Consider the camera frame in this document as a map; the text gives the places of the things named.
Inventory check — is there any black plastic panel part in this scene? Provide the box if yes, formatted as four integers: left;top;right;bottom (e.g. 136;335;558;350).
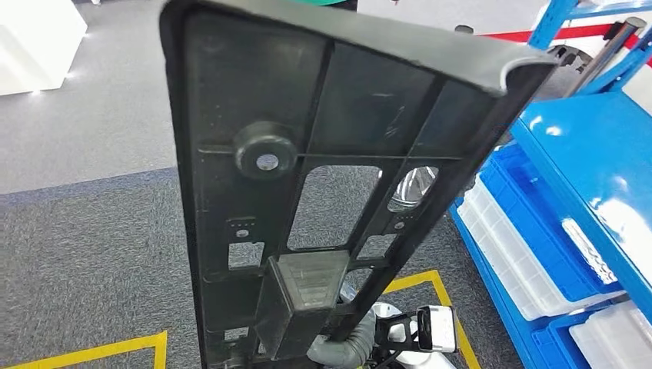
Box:
158;0;559;369

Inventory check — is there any blue metal shelf rack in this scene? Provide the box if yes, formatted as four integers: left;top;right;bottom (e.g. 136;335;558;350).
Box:
447;0;652;369

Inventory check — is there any chrome stanchion base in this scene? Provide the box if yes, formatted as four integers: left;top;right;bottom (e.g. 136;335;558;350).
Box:
388;166;440;214

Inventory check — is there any red barrier belt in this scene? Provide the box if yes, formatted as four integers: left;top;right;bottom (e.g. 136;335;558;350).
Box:
481;22;633;45

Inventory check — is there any white display plinth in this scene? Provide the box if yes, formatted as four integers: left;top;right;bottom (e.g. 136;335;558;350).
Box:
0;0;88;97

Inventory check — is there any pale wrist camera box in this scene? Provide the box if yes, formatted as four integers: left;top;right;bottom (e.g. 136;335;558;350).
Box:
416;305;458;354

